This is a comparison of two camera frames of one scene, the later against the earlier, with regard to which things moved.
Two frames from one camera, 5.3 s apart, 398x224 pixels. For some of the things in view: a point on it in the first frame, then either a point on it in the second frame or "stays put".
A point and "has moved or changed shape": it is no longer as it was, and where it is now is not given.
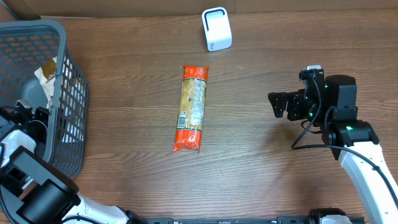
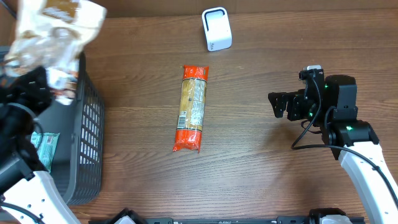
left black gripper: [23, 111] -> [34, 86]
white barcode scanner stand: [217, 28] stays put
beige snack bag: [45, 75] has moved or changed shape
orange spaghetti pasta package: [191, 111] stays put
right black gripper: [296, 106] stays put
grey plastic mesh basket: [26, 45] -> [78, 165]
